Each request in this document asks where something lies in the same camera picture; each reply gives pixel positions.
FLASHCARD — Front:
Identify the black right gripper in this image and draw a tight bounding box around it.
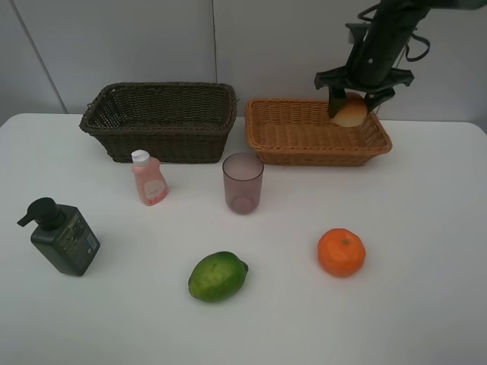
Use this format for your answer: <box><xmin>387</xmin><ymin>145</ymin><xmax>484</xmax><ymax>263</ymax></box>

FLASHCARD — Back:
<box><xmin>314</xmin><ymin>59</ymin><xmax>414</xmax><ymax>119</ymax></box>

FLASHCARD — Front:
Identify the red yellow apple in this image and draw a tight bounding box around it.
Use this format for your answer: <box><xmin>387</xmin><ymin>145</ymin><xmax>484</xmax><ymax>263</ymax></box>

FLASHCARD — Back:
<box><xmin>332</xmin><ymin>92</ymin><xmax>368</xmax><ymax>128</ymax></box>

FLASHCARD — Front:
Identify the translucent purple plastic cup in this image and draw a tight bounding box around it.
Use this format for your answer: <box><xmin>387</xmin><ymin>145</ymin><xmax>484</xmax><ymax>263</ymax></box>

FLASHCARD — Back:
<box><xmin>222</xmin><ymin>152</ymin><xmax>264</xmax><ymax>214</ymax></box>

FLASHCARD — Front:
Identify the orange mandarin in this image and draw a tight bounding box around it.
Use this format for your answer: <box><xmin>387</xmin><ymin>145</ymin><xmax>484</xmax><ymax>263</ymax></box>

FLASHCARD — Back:
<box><xmin>317</xmin><ymin>228</ymin><xmax>366</xmax><ymax>278</ymax></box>

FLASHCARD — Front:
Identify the pink bottle white cap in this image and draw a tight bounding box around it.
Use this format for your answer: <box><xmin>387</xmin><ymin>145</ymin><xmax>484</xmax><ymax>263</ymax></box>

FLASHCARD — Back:
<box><xmin>131</xmin><ymin>150</ymin><xmax>168</xmax><ymax>206</ymax></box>

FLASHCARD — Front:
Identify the green lime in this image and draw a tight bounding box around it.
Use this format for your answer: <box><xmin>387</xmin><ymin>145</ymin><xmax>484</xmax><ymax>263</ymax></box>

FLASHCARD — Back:
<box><xmin>188</xmin><ymin>251</ymin><xmax>249</xmax><ymax>303</ymax></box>

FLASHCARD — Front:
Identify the dark green pump bottle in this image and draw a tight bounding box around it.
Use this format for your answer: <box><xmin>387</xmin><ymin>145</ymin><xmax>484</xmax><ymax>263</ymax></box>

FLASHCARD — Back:
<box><xmin>18</xmin><ymin>197</ymin><xmax>100</xmax><ymax>277</ymax></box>

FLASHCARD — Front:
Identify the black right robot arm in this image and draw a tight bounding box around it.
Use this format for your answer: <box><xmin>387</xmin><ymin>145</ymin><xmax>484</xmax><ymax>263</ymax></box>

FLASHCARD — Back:
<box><xmin>314</xmin><ymin>0</ymin><xmax>486</xmax><ymax>117</ymax></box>

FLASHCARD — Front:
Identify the light brown wicker basket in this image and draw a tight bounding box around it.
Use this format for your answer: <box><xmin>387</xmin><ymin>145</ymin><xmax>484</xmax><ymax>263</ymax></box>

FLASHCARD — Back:
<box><xmin>245</xmin><ymin>98</ymin><xmax>393</xmax><ymax>167</ymax></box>

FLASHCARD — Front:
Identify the dark brown wicker basket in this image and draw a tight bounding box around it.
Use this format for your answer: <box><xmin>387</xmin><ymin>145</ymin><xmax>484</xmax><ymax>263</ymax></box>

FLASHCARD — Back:
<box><xmin>79</xmin><ymin>82</ymin><xmax>237</xmax><ymax>164</ymax></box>

